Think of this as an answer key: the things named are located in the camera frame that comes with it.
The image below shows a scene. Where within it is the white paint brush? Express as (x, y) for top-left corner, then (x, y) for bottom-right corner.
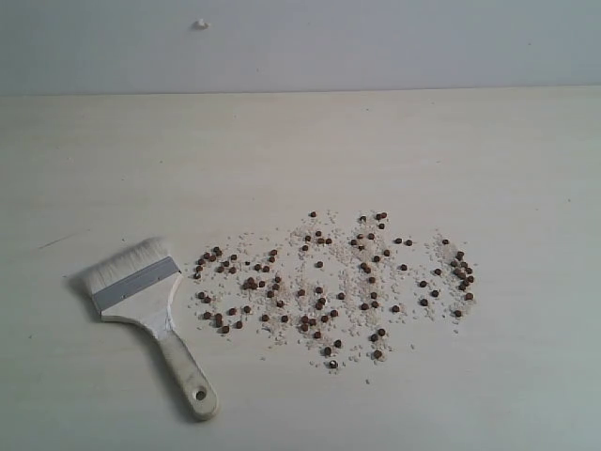
(74, 238), (219, 421)

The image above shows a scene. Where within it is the beans and rice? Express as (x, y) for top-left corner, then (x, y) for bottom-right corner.
(177, 210), (481, 374)

